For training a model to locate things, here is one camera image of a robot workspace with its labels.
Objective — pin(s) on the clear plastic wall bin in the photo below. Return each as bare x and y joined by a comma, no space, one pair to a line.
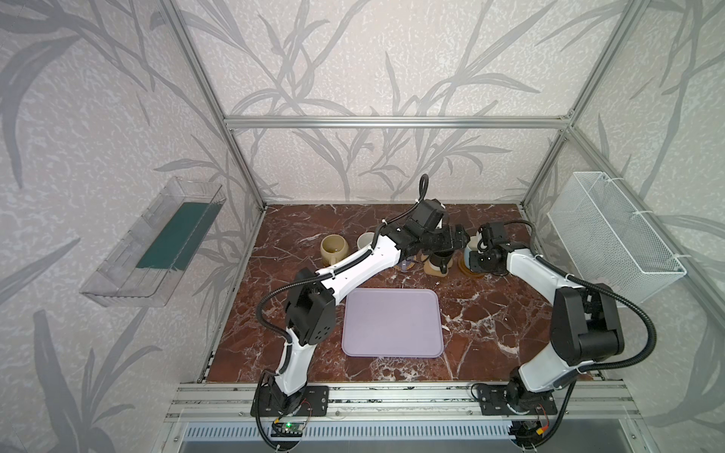
145,267

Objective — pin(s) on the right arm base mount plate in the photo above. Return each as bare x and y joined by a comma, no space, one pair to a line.
512,399

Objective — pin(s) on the white wire mesh basket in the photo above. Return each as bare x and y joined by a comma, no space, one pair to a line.
609,240

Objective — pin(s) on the white mug lilac handle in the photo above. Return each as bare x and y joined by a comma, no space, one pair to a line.
406,265

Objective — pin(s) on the beige ceramic mug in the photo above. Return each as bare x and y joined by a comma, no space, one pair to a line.
333,249

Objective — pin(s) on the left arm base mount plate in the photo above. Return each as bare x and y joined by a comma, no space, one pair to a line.
269,401

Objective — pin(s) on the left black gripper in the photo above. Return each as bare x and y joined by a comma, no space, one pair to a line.
450,239

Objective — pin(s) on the black mug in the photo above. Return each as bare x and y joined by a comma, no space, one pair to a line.
441,256

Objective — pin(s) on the small green-lit circuit board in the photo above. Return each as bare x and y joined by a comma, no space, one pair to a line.
287,429

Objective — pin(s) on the white speckled mug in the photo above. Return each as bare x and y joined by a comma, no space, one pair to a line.
365,240

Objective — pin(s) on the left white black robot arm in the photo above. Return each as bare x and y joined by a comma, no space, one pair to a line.
303,312

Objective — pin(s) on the white mug blue handle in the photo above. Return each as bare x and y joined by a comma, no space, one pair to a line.
471,247

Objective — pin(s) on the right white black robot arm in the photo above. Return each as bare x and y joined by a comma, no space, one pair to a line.
585,331

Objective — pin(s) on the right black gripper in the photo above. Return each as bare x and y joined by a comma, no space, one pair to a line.
480,244

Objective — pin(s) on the lilac plastic tray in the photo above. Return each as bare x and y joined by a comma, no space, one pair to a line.
392,323

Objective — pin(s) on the cork flower coaster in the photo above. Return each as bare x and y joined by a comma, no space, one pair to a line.
437,270

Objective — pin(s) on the aluminium front rail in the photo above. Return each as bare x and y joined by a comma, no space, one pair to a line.
388,401

